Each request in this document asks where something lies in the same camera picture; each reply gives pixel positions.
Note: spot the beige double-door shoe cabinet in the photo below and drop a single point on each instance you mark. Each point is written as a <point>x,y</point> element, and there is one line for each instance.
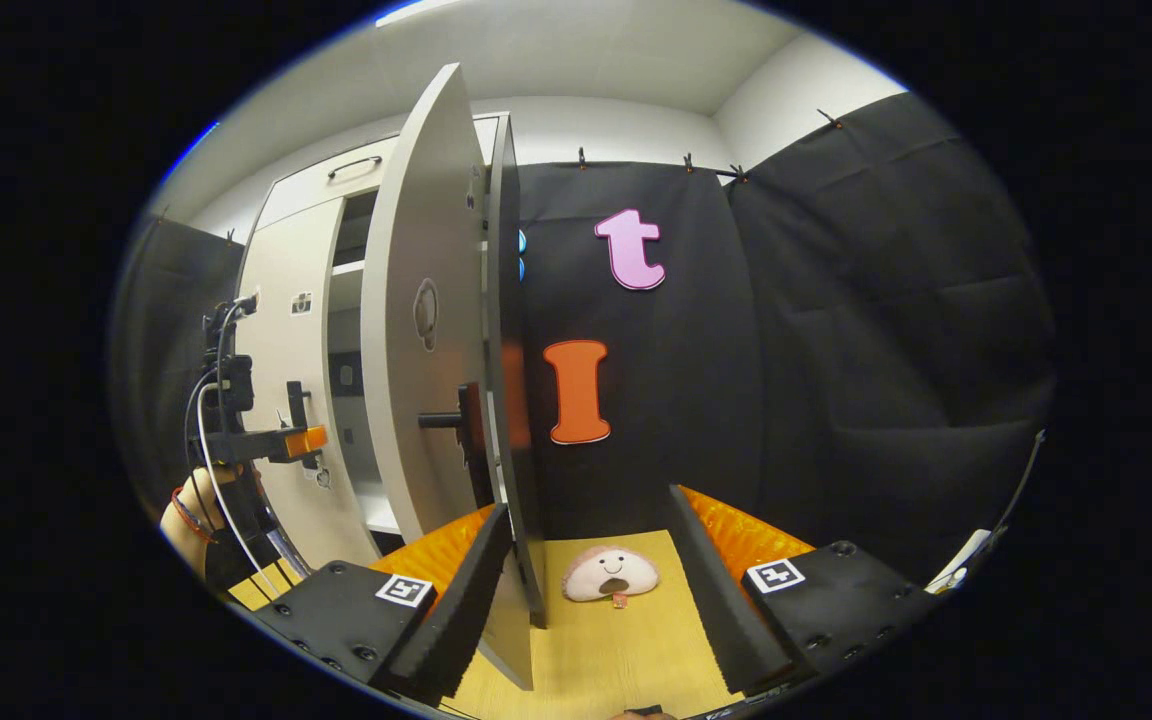
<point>511,300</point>

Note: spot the white cabinet shelf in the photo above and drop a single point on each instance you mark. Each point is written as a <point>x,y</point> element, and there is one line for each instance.
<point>376,510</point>
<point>348,268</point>

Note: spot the beige cabinet door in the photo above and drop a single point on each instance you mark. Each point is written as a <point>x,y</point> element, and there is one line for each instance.
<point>281,260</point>
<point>416,250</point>

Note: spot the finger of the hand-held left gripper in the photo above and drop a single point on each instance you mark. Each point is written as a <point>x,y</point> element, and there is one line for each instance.
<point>308,441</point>

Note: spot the ceiling light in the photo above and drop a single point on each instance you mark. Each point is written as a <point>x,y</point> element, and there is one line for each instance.
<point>416,12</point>

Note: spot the black backdrop cloth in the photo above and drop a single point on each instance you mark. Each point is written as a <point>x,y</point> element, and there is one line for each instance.
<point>836,350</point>

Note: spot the beige cabinet drawer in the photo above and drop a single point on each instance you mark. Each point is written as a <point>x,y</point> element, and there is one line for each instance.
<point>316,185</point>

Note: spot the white pink plush toy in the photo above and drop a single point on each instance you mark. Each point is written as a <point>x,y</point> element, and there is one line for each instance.
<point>606,575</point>

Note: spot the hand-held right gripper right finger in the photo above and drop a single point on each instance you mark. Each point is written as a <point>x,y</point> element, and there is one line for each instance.
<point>721,600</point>

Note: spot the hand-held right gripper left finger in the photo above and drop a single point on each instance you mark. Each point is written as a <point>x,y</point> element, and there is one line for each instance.
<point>461,615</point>

